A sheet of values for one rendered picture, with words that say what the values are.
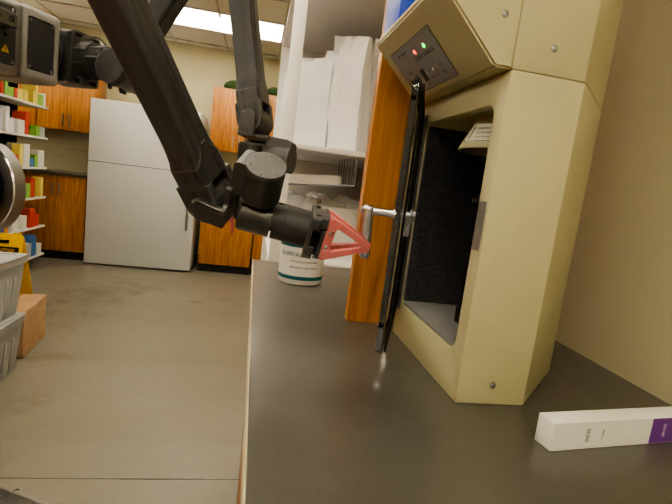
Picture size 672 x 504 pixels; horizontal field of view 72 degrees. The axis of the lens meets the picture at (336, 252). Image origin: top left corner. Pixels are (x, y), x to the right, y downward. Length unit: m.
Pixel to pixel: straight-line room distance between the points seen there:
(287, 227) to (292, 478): 0.35
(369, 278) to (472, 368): 0.38
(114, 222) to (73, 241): 0.55
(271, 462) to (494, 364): 0.36
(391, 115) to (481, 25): 0.38
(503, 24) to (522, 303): 0.38
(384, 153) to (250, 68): 0.34
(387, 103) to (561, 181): 0.43
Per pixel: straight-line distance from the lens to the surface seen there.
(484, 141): 0.78
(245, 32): 1.11
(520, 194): 0.70
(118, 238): 5.73
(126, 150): 5.65
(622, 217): 1.13
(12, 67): 1.26
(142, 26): 0.65
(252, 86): 1.06
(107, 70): 1.24
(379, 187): 1.00
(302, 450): 0.56
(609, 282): 1.14
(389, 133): 1.01
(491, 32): 0.69
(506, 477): 0.60
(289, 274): 1.31
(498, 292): 0.71
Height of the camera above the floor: 1.23
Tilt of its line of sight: 8 degrees down
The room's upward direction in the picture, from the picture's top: 7 degrees clockwise
